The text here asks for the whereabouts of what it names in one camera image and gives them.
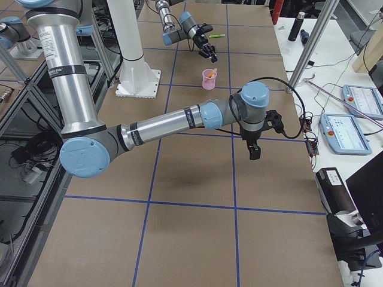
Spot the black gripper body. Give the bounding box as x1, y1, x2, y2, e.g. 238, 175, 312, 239
193, 29, 209, 50
241, 129, 262, 146

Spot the orange highlighter pen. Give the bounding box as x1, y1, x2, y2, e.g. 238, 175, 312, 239
208, 68, 217, 78

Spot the green highlighter pen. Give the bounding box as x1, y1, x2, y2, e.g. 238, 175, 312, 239
209, 33, 226, 39

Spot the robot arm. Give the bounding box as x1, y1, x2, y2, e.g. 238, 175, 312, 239
155, 0, 218, 63
17, 1, 269, 178

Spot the pink mesh pen holder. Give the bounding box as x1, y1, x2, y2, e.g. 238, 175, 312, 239
202, 69, 217, 90

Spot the brown paper table mat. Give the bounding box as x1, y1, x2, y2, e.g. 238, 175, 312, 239
29, 3, 343, 286

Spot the black water bottle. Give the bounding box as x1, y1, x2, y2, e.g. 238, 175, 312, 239
288, 11, 306, 42

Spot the blue teach pendant near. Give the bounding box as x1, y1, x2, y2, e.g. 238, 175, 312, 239
319, 114, 372, 155

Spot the blue teach pendant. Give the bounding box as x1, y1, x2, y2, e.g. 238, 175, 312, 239
319, 114, 372, 155
342, 85, 382, 120

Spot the black cardboard box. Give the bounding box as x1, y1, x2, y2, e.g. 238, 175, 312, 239
315, 167, 357, 222

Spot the black monitor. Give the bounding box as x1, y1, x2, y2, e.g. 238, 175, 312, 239
346, 152, 383, 232

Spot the blue teach pendant far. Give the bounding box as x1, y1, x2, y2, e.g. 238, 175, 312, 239
342, 85, 382, 120

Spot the grey office chair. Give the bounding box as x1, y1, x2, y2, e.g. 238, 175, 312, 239
349, 30, 375, 55

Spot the wooden plank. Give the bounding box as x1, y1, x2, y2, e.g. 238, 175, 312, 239
352, 12, 382, 74

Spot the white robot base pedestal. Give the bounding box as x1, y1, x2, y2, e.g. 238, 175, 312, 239
107, 0, 161, 99

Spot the aluminium frame post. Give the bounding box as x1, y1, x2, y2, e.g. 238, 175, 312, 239
286, 0, 339, 94

